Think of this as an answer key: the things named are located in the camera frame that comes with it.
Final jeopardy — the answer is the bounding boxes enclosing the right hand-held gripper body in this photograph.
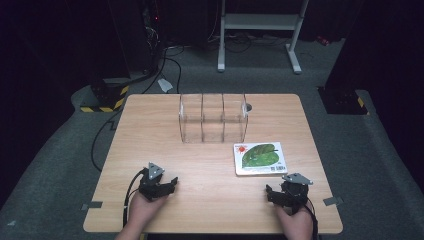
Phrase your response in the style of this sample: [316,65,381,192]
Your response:
[279,172,314,215]

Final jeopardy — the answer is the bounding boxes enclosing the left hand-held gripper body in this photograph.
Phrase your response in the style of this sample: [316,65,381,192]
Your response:
[137,162,170,202]

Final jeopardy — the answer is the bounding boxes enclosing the white book with green leaf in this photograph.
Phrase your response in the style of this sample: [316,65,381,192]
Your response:
[232,141,289,177]

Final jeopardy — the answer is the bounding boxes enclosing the clear acrylic divider rack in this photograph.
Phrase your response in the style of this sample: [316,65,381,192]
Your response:
[177,92,250,145]

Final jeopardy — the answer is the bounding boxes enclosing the person's left hand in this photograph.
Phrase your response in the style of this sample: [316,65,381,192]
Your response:
[127,191,170,232]

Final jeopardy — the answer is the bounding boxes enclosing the person's right hand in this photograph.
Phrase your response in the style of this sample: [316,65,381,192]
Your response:
[274,202,315,236]

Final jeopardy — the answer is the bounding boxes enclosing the grey tape strip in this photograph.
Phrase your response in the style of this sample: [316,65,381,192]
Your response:
[81,200,104,212]
[322,196,345,207]

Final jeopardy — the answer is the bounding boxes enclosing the white paper scrap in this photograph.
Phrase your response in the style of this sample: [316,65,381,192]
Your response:
[156,77,175,94]

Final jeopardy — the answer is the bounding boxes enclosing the black base with yellow stripes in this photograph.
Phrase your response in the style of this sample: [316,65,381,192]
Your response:
[316,86,371,116]
[79,77,131,114]

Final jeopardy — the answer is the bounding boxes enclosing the small red object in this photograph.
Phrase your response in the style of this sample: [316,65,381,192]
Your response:
[316,34,332,47]

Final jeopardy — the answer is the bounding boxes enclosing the white metal stand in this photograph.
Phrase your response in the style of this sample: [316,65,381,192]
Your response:
[216,0,310,75]

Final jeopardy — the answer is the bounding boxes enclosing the left hand-held gripper black cable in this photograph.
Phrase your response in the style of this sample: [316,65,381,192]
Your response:
[122,167,148,228]

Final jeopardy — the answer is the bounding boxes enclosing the hand-held gripper black cable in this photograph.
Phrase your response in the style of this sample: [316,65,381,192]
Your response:
[304,197,320,240]
[122,167,148,228]

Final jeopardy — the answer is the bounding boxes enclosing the right hand-held gripper black cable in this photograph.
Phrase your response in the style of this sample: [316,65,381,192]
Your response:
[304,197,320,240]

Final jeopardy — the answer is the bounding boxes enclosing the thin black floor cable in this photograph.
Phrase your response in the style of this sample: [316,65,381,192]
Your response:
[90,109,124,173]

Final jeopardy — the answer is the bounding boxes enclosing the thick black floor cable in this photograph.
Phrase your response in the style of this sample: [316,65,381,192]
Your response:
[126,44,185,95]

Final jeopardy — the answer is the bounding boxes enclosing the dark equipment rack with wires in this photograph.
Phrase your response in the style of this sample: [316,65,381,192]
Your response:
[140,0,169,76]

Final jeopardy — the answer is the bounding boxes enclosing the bundle of black cables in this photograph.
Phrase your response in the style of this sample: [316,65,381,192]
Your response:
[205,30,292,55]

